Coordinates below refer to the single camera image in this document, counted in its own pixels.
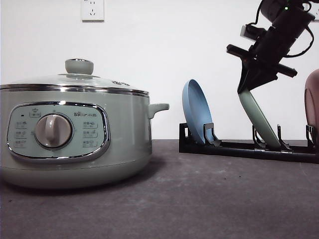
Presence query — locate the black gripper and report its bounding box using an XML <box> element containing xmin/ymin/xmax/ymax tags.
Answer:
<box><xmin>226</xmin><ymin>27</ymin><xmax>297</xmax><ymax>94</ymax></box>

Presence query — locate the green plate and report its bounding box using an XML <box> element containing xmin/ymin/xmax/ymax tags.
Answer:
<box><xmin>238</xmin><ymin>91</ymin><xmax>281</xmax><ymax>147</ymax></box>

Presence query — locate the glass steamer lid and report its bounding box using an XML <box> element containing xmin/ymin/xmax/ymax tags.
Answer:
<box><xmin>0</xmin><ymin>59</ymin><xmax>150</xmax><ymax>98</ymax></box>

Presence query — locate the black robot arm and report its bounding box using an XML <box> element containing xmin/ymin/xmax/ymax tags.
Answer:
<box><xmin>226</xmin><ymin>0</ymin><xmax>315</xmax><ymax>94</ymax></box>

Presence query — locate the pink plate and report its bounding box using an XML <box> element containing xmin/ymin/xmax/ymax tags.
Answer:
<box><xmin>304</xmin><ymin>69</ymin><xmax>319</xmax><ymax>132</ymax></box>

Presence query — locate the blue plate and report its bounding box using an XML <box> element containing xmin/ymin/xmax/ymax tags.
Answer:
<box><xmin>182</xmin><ymin>79</ymin><xmax>213</xmax><ymax>144</ymax></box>

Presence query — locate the green electric steamer pot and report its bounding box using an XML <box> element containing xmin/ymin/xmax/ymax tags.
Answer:
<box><xmin>0</xmin><ymin>84</ymin><xmax>169</xmax><ymax>190</ymax></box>

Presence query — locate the black dish rack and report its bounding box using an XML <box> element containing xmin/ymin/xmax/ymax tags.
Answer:
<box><xmin>179</xmin><ymin>123</ymin><xmax>319</xmax><ymax>163</ymax></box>

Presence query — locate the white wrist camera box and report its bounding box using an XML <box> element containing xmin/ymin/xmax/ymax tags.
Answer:
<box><xmin>240</xmin><ymin>24</ymin><xmax>267</xmax><ymax>41</ymax></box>

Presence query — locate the white wall socket right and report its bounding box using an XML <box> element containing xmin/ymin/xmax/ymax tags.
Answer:
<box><xmin>309</xmin><ymin>1</ymin><xmax>319</xmax><ymax>19</ymax></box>

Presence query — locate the white wall socket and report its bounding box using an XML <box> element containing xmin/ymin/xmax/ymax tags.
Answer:
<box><xmin>81</xmin><ymin>0</ymin><xmax>105</xmax><ymax>23</ymax></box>
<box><xmin>309</xmin><ymin>1</ymin><xmax>319</xmax><ymax>19</ymax></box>

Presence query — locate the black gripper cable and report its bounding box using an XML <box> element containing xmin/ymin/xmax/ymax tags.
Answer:
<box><xmin>286</xmin><ymin>1</ymin><xmax>315</xmax><ymax>58</ymax></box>

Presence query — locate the white wall socket left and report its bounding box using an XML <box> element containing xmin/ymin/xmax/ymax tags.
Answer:
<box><xmin>81</xmin><ymin>0</ymin><xmax>105</xmax><ymax>23</ymax></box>

